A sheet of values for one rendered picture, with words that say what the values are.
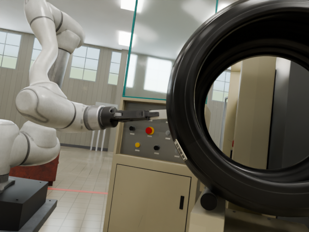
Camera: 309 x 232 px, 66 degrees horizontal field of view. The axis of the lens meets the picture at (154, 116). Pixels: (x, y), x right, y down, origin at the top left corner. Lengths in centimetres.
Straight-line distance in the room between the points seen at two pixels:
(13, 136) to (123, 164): 67
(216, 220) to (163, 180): 80
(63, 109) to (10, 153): 44
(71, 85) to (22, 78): 209
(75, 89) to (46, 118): 1078
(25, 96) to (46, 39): 41
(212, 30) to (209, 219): 50
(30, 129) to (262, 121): 102
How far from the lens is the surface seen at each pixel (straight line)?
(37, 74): 85
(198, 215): 69
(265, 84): 107
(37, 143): 123
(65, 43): 128
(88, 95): 1141
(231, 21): 69
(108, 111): 82
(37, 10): 120
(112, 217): 162
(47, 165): 420
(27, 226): 111
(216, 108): 1239
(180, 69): 67
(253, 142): 103
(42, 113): 74
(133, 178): 151
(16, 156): 118
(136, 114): 76
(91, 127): 85
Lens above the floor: 106
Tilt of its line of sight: 4 degrees up
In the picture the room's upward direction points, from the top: 7 degrees clockwise
